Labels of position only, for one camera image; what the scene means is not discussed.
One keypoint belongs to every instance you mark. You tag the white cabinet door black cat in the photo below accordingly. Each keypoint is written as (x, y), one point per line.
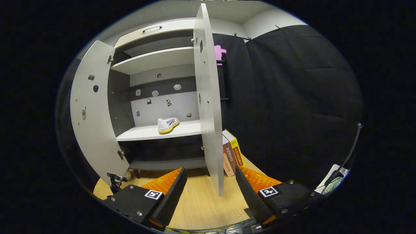
(209, 130)

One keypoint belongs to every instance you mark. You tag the white and grey shoe cabinet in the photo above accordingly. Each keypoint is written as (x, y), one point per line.
(156, 60)

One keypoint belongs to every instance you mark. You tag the white cabinet door camera sticker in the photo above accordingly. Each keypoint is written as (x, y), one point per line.
(97, 136)

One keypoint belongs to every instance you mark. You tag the yellow book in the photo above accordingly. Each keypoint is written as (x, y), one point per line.
(235, 151)

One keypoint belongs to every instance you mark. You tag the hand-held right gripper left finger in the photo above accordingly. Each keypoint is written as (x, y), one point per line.
(170, 198)

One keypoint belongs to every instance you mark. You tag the white flat panel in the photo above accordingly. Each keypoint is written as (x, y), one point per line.
(331, 177)

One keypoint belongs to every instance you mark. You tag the white cabinet drawer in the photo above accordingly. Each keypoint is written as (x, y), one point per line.
(169, 29)

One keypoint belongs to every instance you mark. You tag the brown book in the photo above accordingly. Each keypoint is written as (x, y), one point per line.
(229, 161)

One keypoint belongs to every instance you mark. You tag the row of black cloth clips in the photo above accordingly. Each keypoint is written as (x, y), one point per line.
(250, 39)

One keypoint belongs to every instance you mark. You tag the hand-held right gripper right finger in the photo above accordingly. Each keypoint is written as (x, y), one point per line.
(252, 198)

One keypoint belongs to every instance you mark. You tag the white canvas shoe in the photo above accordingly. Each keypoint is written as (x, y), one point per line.
(167, 125)

